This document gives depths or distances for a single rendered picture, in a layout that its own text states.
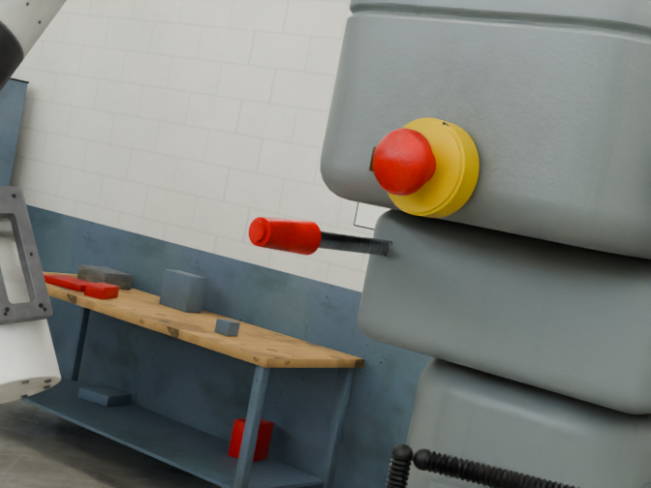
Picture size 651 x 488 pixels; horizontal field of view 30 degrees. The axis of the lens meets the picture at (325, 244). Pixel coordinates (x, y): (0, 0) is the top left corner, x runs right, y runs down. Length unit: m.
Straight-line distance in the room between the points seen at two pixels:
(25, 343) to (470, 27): 0.33
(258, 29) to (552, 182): 6.36
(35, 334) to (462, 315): 0.29
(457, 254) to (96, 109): 7.14
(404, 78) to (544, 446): 0.27
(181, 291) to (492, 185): 6.03
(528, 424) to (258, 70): 6.19
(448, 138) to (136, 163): 6.89
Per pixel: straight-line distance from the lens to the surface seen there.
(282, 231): 0.79
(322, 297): 6.48
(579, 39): 0.72
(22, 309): 0.75
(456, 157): 0.73
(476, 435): 0.89
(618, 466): 0.86
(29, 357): 0.76
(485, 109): 0.75
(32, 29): 1.02
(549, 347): 0.82
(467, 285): 0.85
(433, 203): 0.73
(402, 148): 0.71
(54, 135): 8.24
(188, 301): 6.70
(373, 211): 6.32
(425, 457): 0.77
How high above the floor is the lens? 1.74
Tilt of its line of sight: 3 degrees down
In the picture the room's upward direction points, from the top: 11 degrees clockwise
